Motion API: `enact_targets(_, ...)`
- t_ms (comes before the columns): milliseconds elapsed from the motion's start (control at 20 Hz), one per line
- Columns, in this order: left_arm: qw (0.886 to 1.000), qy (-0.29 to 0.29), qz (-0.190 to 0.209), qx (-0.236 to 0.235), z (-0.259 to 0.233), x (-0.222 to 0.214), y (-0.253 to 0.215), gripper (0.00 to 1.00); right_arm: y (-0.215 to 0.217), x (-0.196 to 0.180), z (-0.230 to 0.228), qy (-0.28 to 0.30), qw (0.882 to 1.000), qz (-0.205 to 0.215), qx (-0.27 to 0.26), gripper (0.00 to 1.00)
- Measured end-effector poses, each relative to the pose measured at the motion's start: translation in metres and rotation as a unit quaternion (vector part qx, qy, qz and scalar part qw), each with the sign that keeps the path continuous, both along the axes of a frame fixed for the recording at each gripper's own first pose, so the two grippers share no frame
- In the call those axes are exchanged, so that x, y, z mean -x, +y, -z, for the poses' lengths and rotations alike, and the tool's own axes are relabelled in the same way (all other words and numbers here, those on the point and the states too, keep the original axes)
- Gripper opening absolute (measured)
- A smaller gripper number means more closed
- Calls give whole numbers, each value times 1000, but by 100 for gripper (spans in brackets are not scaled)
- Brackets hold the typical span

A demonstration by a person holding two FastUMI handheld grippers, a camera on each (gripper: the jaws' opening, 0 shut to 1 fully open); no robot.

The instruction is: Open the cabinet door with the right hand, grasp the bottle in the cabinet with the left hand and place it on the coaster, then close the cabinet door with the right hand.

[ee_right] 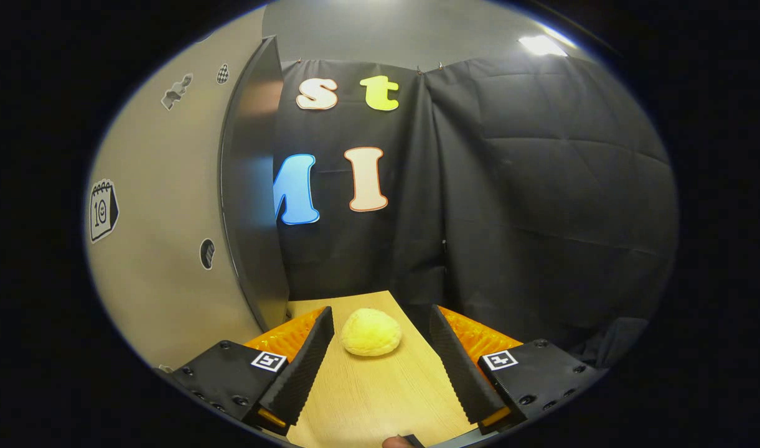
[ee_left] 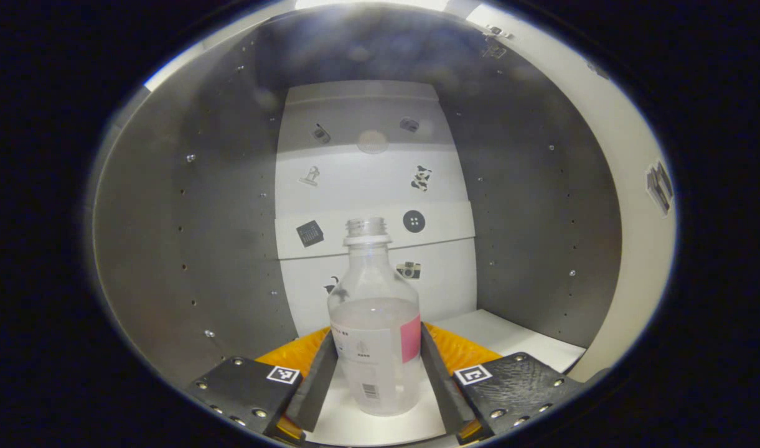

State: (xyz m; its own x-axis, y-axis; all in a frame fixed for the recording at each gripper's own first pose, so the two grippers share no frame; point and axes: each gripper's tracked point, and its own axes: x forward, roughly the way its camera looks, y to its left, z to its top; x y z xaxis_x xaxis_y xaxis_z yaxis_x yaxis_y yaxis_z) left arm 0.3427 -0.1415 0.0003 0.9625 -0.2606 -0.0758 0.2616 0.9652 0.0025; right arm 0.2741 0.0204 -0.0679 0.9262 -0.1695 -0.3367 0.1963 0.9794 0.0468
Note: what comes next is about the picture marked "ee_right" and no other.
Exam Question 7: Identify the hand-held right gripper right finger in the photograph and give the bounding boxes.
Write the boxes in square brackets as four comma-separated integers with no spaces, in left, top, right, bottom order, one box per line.
[429,305,606,436]

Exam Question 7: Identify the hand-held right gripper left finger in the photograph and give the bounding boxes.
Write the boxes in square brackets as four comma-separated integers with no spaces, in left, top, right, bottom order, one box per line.
[171,306,335,436]

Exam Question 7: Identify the dark grey cabinet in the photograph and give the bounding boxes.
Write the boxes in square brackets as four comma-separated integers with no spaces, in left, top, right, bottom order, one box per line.
[218,35,291,332]

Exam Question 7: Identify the yellow bread bun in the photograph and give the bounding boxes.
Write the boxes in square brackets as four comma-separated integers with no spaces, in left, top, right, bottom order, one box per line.
[340,308,403,357]

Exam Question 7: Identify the black backdrop cloth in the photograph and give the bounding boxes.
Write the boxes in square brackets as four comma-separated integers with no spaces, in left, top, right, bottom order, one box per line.
[273,55,679,369]

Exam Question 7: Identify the ceiling light panel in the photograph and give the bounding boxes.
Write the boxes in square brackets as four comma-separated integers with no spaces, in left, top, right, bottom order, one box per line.
[518,34,568,58]

